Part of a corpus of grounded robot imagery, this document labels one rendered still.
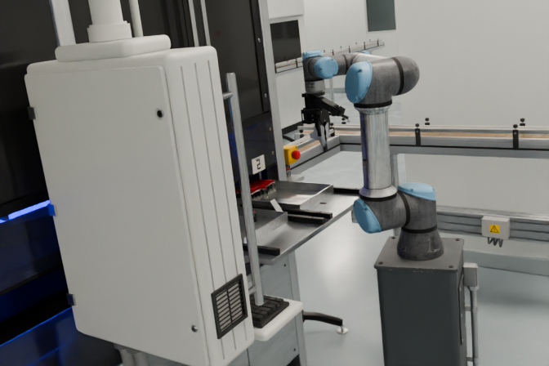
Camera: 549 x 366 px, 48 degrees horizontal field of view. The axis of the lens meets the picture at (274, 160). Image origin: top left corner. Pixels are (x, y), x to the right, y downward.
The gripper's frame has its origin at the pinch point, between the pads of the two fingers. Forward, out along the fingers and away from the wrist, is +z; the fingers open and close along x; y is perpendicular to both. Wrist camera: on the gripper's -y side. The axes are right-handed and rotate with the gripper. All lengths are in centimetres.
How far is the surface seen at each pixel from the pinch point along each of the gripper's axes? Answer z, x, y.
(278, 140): 1.9, -9.3, 27.7
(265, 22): -47, -10, 28
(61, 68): -44, 106, 7
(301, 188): 20.8, -5.5, 16.7
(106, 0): -58, 100, -5
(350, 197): 21.6, -2.2, -7.5
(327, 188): 18.3, -1.0, 1.6
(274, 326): 29, 81, -27
